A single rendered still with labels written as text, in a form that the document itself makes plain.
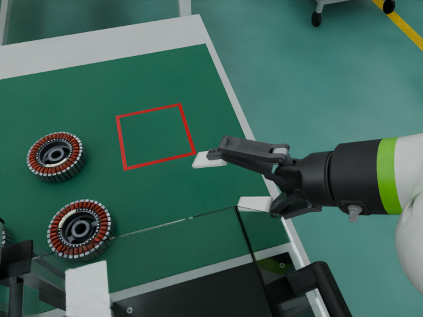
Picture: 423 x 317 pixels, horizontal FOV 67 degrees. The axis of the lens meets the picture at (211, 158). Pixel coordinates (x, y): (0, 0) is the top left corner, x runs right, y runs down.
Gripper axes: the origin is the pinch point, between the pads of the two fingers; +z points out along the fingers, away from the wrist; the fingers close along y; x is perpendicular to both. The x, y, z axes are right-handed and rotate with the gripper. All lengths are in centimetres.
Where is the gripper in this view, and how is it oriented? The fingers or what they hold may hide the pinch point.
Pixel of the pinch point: (223, 183)
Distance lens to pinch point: 56.4
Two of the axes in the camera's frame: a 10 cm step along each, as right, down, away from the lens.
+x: 3.7, -7.8, 5.0
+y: 5.7, 6.2, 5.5
